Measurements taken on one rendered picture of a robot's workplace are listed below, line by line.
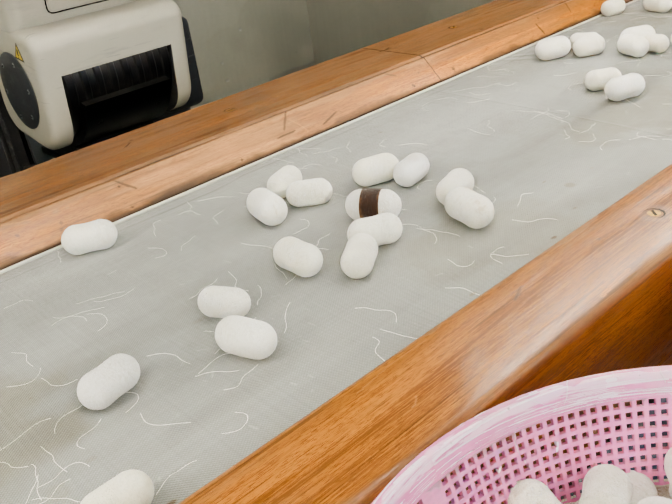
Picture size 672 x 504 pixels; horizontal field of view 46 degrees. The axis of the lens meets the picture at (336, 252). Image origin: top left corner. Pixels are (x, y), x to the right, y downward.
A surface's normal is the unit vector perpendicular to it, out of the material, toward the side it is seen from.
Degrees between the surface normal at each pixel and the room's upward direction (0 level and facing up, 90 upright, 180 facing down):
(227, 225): 0
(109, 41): 98
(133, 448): 0
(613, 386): 75
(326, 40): 89
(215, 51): 90
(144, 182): 45
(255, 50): 91
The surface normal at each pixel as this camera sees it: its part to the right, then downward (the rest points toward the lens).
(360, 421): -0.12, -0.88
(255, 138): 0.39, -0.44
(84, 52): 0.69, 0.39
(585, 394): 0.15, 0.19
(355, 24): -0.72, 0.40
